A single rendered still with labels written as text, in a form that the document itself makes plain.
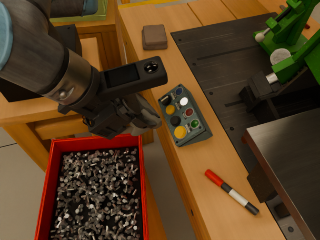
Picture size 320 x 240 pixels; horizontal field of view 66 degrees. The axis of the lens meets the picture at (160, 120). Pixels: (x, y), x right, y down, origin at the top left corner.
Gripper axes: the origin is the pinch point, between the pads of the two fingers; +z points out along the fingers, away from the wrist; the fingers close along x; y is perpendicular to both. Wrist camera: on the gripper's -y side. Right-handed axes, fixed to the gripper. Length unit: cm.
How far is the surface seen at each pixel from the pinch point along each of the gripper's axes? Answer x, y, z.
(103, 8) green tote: -73, 11, 12
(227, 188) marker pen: 15.5, -3.4, 12.7
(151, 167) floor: -35, 53, 85
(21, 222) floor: -25, 116, 41
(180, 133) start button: 0.8, -0.3, 7.9
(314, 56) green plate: 4.3, -29.8, 4.7
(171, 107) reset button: -6.7, -0.7, 7.9
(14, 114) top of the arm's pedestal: -24.9, 38.4, -8.4
